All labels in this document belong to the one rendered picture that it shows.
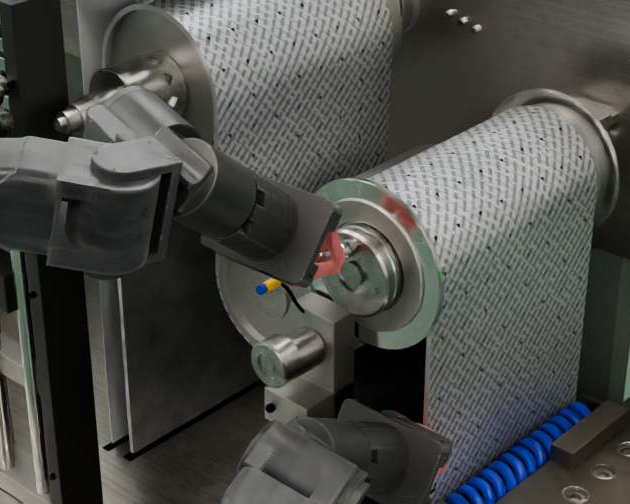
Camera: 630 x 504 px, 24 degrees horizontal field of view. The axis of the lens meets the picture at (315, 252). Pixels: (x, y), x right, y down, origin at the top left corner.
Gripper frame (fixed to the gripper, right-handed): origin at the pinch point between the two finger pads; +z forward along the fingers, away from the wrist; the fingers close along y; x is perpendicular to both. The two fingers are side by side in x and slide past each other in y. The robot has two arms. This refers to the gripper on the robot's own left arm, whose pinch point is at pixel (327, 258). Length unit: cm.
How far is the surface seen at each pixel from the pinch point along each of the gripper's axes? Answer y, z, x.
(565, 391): 7.2, 34.3, -0.7
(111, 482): -30.1, 23.8, -27.9
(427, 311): 6.9, 5.5, -0.5
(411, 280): 5.4, 3.9, 1.1
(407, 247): 5.0, 2.2, 3.3
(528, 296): 7.2, 19.6, 4.9
